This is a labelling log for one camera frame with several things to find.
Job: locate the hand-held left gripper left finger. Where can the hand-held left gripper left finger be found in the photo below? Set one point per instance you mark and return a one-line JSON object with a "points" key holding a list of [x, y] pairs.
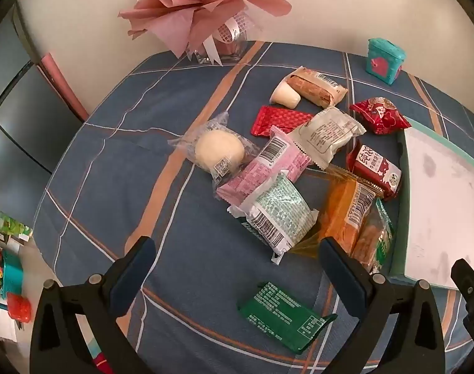
{"points": [[135, 263]]}

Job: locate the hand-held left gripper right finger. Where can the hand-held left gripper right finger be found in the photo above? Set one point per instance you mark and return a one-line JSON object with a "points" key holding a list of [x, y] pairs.
{"points": [[340, 268]]}

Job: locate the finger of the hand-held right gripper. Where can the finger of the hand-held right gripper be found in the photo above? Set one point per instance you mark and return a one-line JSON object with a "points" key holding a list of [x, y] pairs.
{"points": [[473, 284]]}

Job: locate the green striped cookie packet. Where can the green striped cookie packet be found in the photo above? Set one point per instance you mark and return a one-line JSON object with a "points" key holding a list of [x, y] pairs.
{"points": [[377, 237]]}

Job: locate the orange clear snack packet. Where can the orange clear snack packet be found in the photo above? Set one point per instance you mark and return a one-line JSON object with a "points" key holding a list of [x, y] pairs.
{"points": [[342, 210]]}

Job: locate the dark green snack packet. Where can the dark green snack packet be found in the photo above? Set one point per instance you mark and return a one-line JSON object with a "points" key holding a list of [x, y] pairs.
{"points": [[280, 307]]}

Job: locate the white and green snack packet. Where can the white and green snack packet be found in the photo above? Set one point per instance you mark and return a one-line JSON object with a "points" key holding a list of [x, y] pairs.
{"points": [[280, 210]]}

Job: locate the teal box with white inside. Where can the teal box with white inside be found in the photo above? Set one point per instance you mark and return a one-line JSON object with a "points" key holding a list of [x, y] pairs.
{"points": [[435, 187]]}

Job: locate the red milk-print snack packet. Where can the red milk-print snack packet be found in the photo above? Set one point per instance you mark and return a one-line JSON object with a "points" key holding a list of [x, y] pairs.
{"points": [[371, 167]]}

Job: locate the pink snack packet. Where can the pink snack packet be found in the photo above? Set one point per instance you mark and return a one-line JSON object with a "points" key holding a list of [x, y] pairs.
{"points": [[268, 163]]}

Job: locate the cream snack packet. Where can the cream snack packet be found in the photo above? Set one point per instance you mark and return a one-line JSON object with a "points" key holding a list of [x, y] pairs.
{"points": [[326, 132]]}

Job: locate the round bun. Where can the round bun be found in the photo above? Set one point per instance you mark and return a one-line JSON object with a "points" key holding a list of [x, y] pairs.
{"points": [[217, 150]]}

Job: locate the red cartoon snack bag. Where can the red cartoon snack bag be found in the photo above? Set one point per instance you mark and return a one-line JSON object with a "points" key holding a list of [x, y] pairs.
{"points": [[379, 115]]}

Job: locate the red patterned snack packet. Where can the red patterned snack packet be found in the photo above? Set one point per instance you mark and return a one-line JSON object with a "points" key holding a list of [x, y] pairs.
{"points": [[276, 120]]}

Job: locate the small white bun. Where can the small white bun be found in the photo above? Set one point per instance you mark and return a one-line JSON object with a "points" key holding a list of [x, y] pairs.
{"points": [[283, 95]]}

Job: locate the beige snack packet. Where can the beige snack packet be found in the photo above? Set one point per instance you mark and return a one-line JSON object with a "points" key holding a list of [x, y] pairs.
{"points": [[317, 85]]}

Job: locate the blue plaid tablecloth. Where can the blue plaid tablecloth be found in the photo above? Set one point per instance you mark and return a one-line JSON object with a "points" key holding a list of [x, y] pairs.
{"points": [[124, 163]]}

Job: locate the red plastic toy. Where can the red plastic toy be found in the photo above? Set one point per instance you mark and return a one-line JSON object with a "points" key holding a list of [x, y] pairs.
{"points": [[20, 307]]}

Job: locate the green printed book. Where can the green printed book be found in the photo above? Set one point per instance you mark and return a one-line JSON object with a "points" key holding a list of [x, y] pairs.
{"points": [[9, 224]]}

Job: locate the pink chair back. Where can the pink chair back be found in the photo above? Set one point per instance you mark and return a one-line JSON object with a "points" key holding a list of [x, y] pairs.
{"points": [[65, 89]]}

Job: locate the teal house-shaped box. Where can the teal house-shaped box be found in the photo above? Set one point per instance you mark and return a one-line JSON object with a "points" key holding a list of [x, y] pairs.
{"points": [[381, 62]]}

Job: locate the clear glass vase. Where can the clear glass vase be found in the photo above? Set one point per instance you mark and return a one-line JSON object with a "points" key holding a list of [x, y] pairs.
{"points": [[231, 50]]}

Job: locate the pink rose paper bouquet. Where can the pink rose paper bouquet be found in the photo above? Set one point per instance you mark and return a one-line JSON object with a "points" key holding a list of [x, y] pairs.
{"points": [[190, 7]]}

